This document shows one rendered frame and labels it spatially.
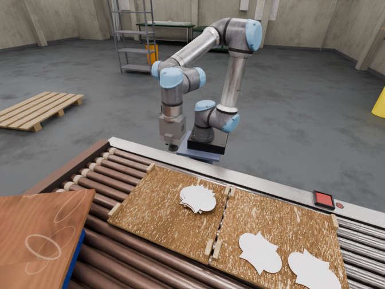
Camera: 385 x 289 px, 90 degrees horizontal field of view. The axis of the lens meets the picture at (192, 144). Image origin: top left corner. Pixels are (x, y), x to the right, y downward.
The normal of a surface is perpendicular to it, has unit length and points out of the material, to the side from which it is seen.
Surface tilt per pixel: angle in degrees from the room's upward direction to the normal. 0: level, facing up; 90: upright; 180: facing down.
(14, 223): 0
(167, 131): 90
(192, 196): 0
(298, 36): 90
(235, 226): 0
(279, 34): 90
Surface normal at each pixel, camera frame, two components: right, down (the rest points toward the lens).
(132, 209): 0.01, -0.81
